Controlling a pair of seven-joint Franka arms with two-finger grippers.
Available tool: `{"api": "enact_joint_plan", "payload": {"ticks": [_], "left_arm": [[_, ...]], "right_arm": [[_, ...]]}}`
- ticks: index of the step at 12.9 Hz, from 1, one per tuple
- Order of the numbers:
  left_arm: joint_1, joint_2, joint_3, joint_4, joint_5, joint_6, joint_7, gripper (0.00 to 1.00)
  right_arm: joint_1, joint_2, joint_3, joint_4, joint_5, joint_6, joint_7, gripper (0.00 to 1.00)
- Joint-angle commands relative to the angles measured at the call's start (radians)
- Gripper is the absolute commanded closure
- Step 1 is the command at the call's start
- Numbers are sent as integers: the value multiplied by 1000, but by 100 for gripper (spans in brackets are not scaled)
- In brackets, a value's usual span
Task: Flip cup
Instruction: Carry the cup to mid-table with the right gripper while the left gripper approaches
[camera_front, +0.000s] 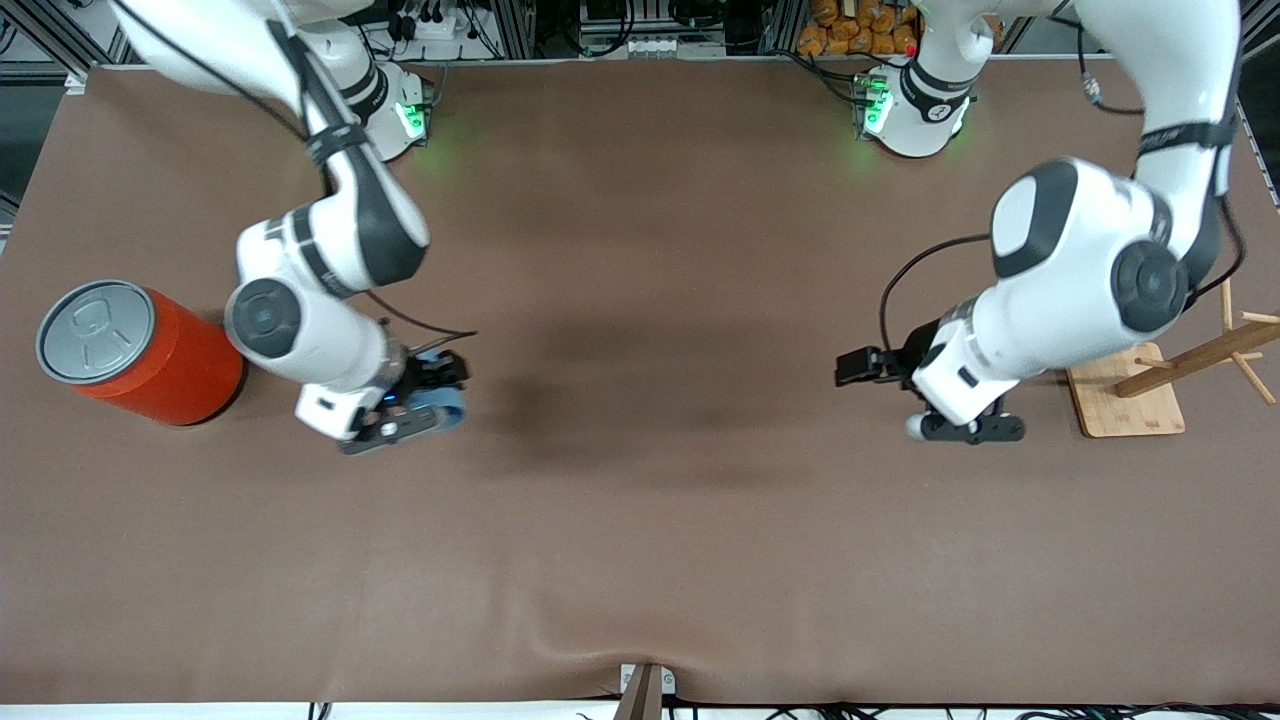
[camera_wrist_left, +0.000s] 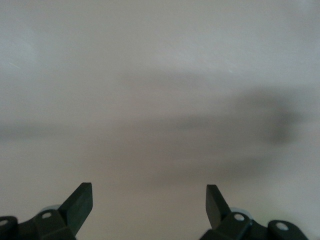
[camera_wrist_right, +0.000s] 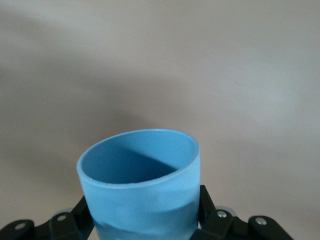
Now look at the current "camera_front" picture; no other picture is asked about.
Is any bamboo mug stand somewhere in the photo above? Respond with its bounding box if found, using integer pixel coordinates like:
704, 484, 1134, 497
1065, 280, 1280, 439

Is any brown table mat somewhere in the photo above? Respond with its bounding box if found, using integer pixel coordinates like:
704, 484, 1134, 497
0, 58, 1280, 706

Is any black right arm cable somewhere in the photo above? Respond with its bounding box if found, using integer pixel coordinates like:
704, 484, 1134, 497
108, 0, 479, 351

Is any pile of orange buns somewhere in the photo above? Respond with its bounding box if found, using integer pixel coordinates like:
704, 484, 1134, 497
797, 0, 919, 57

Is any aluminium frame profile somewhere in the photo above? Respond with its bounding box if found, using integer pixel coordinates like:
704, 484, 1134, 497
495, 0, 537, 59
1235, 90, 1280, 211
0, 0, 131, 81

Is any long white power strip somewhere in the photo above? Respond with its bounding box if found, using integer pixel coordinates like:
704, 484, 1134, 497
612, 36, 728, 58

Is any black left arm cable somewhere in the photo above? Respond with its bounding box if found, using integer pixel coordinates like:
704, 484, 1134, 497
878, 0, 1249, 353

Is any white power strip with plugs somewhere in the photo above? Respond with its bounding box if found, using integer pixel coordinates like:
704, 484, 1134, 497
395, 0, 471, 43

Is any small blue cup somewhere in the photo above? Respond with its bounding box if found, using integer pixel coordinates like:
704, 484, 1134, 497
412, 348, 469, 433

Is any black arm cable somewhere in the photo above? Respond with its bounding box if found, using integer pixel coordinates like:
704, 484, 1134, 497
108, 0, 479, 351
878, 0, 1249, 353

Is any orange can with grey lid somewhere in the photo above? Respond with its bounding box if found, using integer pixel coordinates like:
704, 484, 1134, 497
36, 279, 246, 428

